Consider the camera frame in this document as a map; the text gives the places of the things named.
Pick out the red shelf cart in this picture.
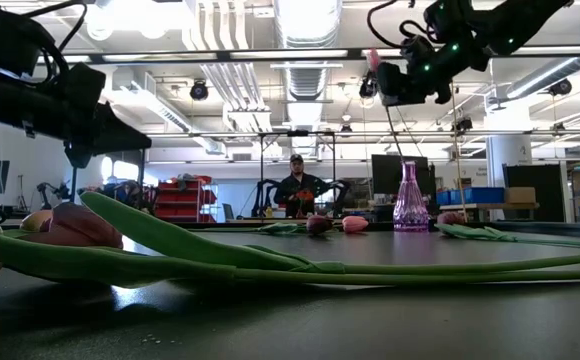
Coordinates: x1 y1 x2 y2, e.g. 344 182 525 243
153 174 219 224

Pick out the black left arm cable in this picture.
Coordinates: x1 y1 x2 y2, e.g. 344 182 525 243
17 0 90 54

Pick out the pink ribbed glass vase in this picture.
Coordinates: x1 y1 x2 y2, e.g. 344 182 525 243
392 160 430 233

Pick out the black standing panel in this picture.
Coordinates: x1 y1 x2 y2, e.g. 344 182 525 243
502 163 569 224

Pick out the large blue storage bin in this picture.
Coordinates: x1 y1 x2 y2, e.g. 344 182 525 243
463 187 506 205

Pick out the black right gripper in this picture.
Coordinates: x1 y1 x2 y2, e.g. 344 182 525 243
375 35 455 108

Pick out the purple tulip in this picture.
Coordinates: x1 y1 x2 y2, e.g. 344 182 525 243
0 191 580 286

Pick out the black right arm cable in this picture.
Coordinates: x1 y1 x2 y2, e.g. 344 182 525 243
366 0 439 51

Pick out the person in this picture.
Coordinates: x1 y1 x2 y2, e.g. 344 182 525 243
273 153 329 219

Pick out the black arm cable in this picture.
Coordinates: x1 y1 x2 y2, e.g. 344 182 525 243
17 0 90 54
366 0 439 51

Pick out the wooden side table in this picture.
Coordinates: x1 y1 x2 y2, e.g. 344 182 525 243
438 202 541 222

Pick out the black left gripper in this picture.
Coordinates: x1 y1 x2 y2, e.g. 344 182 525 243
0 62 152 169

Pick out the orange flower bunch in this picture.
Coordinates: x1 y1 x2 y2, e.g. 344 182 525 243
294 188 316 219

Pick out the small blue storage bin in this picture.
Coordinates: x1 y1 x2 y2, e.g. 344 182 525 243
436 189 465 206

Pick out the black overhead frame bar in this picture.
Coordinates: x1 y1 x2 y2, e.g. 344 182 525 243
34 44 580 66

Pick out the black hanging camera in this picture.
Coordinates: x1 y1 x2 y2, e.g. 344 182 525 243
189 79 210 102
358 69 379 100
548 78 574 97
452 115 474 134

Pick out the black table edge frame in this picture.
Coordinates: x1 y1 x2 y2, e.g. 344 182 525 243
0 219 580 239

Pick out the cardboard box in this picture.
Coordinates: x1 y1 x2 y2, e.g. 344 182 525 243
504 186 537 205

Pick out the large black screen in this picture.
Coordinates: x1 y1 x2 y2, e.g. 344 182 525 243
371 153 436 196

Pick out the pink yellow tulip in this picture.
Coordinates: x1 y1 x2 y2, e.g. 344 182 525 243
0 248 580 296

